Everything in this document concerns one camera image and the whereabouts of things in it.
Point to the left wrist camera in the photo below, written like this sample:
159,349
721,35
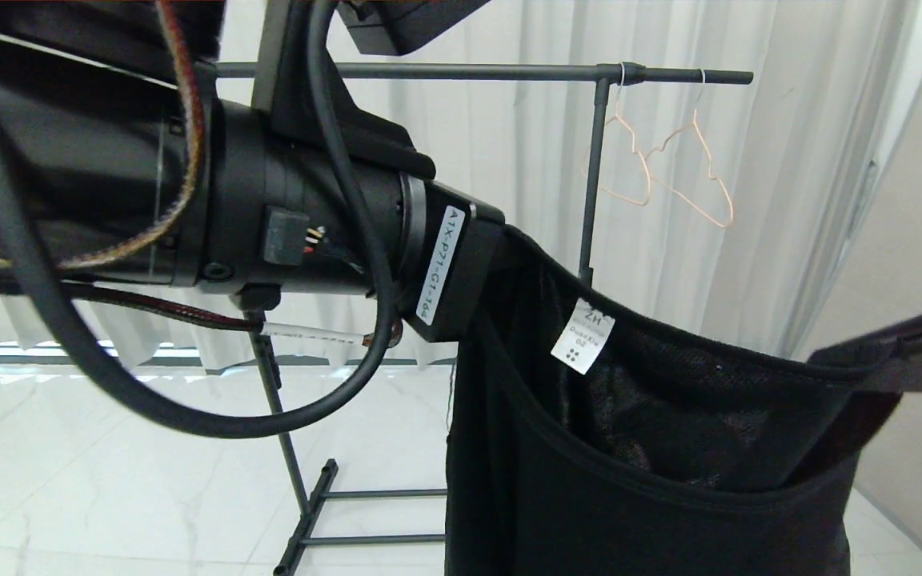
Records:
381,24

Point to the pink clothes hanger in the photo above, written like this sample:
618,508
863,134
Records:
689,203
648,180

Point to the white curtain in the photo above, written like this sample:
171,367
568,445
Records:
509,160

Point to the black clothes rack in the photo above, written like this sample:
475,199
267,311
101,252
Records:
509,72

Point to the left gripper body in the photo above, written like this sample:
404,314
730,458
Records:
317,208

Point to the black t-shirt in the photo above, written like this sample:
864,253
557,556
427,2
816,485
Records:
589,480

